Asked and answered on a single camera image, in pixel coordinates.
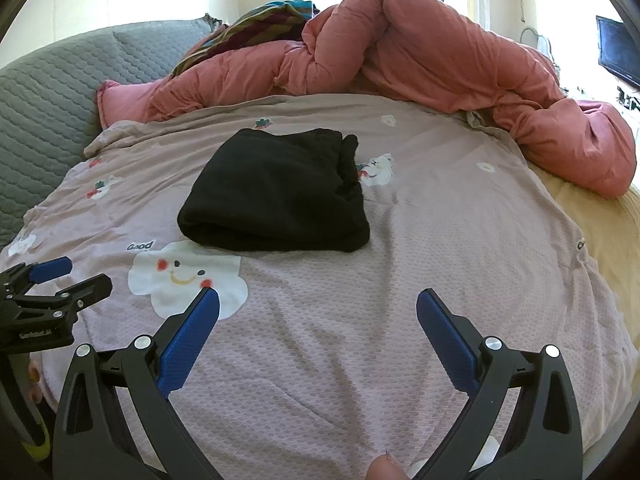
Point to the person's right hand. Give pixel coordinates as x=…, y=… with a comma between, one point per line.
x=387, y=469

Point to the grey quilted headboard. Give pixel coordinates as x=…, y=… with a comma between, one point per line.
x=50, y=95

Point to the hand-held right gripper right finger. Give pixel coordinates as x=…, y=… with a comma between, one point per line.
x=447, y=342

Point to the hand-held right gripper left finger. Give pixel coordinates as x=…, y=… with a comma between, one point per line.
x=187, y=345

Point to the striped multicolour cloth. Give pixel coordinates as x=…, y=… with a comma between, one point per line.
x=260, y=22

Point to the pink duvet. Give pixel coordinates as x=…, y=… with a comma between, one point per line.
x=440, y=45

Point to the pale yellow bedsheet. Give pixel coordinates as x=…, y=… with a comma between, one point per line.
x=600, y=240

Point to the lilac printed blanket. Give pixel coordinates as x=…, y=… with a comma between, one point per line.
x=350, y=310

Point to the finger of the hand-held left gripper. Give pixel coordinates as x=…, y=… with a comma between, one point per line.
x=87, y=287
x=50, y=268

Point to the black sweater with orange cuffs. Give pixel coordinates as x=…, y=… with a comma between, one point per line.
x=270, y=195

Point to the black flat screen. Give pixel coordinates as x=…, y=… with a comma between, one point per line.
x=620, y=52

